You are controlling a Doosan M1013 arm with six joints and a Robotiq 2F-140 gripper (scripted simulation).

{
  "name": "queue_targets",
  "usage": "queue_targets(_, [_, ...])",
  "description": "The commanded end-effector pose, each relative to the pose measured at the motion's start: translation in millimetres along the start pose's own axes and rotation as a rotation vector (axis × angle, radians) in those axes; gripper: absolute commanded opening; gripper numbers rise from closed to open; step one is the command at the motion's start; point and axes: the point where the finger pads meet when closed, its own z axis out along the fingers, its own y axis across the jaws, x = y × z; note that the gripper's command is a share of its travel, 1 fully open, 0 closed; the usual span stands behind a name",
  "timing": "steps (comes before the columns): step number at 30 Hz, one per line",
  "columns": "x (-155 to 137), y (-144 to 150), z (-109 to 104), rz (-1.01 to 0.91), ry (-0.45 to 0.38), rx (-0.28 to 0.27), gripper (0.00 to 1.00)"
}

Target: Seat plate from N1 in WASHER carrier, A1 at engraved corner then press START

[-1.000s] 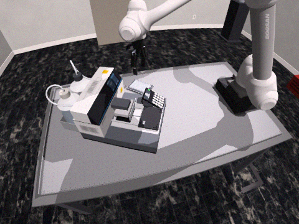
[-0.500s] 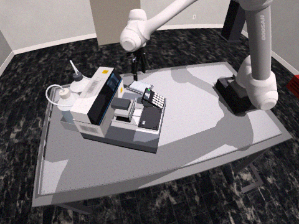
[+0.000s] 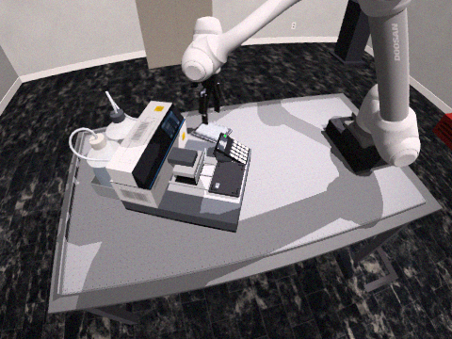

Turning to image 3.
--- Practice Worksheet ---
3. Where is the white plastic bottle with black cap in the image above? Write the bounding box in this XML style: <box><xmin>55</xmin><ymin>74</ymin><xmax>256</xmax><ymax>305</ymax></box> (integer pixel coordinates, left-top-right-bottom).
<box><xmin>105</xmin><ymin>109</ymin><xmax>136</xmax><ymax>144</ymax></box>

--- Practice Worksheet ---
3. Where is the white plastic bottle with cream cap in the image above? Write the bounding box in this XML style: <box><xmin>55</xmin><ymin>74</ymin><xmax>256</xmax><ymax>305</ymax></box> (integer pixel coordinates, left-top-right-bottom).
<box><xmin>87</xmin><ymin>134</ymin><xmax>120</xmax><ymax>188</ymax></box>

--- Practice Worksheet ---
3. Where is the white flexible hose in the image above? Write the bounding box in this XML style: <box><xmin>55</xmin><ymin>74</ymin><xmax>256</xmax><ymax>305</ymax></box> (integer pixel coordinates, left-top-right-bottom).
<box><xmin>105</xmin><ymin>91</ymin><xmax>137</xmax><ymax>121</ymax></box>

